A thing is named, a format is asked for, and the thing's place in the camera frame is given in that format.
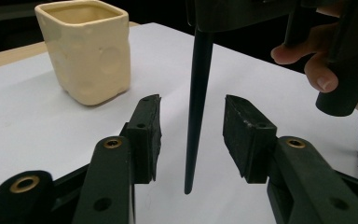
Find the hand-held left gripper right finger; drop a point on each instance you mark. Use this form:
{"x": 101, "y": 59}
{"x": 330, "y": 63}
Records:
{"x": 292, "y": 174}

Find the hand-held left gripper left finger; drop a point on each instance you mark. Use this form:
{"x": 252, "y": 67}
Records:
{"x": 112, "y": 174}

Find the black pencil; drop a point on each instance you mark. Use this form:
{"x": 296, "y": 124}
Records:
{"x": 197, "y": 109}

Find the cream square ceramic cup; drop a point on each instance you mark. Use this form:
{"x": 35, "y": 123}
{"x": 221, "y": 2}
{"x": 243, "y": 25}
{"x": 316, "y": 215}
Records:
{"x": 90, "y": 56}

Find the white table cover sheet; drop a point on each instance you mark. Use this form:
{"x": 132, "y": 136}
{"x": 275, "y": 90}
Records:
{"x": 43, "y": 124}

